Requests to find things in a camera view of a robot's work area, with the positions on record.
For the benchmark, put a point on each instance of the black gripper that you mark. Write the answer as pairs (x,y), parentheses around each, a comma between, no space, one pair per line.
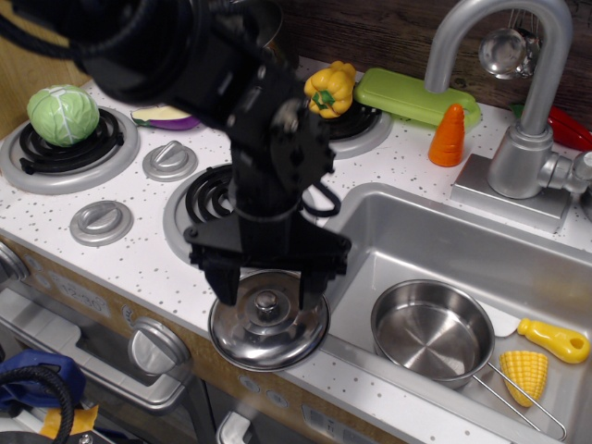
(223,247)

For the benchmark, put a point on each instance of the steel pot lid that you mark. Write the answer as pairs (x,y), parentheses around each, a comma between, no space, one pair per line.
(265,330)

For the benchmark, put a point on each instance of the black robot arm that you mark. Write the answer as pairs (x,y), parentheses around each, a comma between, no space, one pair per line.
(201,57)

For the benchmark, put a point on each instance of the silver stove knob middle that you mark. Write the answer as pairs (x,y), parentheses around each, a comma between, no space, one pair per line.
(170,162)

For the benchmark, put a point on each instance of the silver stove knob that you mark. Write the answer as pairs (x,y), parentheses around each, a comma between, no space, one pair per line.
(170,162)
(101,223)

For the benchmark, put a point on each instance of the silver stove knob front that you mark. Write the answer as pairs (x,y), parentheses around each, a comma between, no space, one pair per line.
(101,223)

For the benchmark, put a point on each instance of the back right stove burner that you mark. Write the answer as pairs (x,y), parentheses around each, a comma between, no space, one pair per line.
(360,130)

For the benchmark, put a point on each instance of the front left stove burner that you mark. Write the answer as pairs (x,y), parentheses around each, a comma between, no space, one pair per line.
(31,164)

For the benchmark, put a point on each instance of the silver oven dial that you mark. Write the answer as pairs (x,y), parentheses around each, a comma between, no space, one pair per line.
(12,267)
(154,348)

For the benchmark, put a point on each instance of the purple toy eggplant half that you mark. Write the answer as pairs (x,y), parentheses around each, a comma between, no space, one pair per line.
(164,117)

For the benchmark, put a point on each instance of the yellow toy bell pepper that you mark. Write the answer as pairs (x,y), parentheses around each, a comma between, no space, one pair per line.
(330,90)

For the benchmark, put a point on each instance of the orange toy carrot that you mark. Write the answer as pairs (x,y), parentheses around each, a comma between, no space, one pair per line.
(447,146)

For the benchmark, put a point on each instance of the green plastic cutting board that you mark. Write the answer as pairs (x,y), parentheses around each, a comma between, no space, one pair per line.
(405,96)

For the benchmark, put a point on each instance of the yellow cloth piece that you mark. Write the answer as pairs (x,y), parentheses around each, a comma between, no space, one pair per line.
(83,421)

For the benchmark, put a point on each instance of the silver left oven dial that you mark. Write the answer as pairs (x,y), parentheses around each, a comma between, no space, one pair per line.
(12,267)

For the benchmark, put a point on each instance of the green toy cabbage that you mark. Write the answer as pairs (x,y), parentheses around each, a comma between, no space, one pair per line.
(63,115)

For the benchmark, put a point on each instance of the silver sink basin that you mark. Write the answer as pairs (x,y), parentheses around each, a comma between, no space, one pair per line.
(397,236)

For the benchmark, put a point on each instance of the blue clamp tool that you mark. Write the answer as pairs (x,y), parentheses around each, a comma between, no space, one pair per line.
(41,379)

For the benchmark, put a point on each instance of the silver toy faucet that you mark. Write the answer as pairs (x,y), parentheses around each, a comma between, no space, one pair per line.
(525,181)

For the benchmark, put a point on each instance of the yellow toy corn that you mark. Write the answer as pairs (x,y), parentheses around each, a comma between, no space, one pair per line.
(528,373)

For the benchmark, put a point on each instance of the hanging steel ladle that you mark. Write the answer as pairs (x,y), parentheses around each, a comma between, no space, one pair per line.
(512,53)

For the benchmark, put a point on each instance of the red toy pepper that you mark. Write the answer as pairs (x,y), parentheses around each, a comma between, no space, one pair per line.
(567,131)

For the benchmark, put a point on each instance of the silver dishwasher handle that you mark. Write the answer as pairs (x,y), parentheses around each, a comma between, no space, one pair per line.
(234,429)

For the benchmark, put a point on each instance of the steel saucepan with wire handle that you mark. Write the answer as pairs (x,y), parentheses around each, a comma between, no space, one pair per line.
(438,331)

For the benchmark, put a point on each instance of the silver oven door handle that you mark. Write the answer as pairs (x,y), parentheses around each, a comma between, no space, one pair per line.
(45,331)

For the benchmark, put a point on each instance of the yellow handled toy knife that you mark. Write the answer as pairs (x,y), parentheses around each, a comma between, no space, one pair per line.
(566,344)

